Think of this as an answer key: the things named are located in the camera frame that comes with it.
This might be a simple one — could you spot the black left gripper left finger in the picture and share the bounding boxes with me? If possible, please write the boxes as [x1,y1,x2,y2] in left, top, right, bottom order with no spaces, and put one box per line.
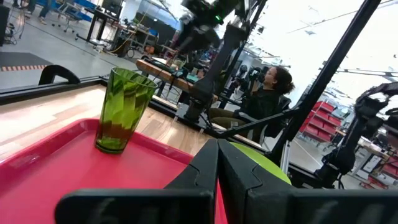
[54,138,220,224]

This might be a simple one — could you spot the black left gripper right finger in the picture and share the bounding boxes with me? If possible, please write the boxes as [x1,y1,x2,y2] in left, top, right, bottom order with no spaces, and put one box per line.
[217,139,398,224]

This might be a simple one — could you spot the lime green plate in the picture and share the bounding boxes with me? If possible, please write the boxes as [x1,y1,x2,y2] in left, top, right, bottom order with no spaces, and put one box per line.
[229,141,292,185]

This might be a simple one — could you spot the green faceted plastic cup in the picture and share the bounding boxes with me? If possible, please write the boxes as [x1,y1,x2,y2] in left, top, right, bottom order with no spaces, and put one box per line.
[94,67,159,155]

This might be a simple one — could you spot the red plastic tray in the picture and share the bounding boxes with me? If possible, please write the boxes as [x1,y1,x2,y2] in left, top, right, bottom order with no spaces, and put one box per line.
[0,118,229,224]

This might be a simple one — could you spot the wooden workbench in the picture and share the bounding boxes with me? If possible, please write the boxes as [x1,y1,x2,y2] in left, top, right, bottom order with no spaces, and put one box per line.
[136,58,195,93]

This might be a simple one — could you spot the seated person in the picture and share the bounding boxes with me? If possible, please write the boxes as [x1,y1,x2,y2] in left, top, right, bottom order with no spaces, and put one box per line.
[207,65,296,142]

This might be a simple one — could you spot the black desk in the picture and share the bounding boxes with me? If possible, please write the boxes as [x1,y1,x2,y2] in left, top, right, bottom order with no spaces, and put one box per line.
[75,6,121,45]

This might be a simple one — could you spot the red storage shelf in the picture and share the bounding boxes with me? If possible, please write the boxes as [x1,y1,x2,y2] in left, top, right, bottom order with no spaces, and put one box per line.
[298,101,343,143]

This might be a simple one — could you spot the grey rolling chair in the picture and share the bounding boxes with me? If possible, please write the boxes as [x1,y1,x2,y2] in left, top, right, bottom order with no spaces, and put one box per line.
[50,0,84,34]

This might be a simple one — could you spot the standing person's legs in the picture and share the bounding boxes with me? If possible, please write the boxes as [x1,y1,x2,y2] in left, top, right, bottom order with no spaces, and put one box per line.
[12,0,53,26]

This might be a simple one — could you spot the black frame diagonal strut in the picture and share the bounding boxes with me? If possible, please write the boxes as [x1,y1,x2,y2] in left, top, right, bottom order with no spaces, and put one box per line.
[216,107,301,139]

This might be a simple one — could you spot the black frame upright post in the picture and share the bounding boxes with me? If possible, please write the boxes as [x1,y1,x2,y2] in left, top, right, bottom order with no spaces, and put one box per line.
[269,0,382,166]

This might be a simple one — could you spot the black curved handle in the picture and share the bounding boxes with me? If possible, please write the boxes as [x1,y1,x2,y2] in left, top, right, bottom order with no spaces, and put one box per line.
[38,64,81,85]

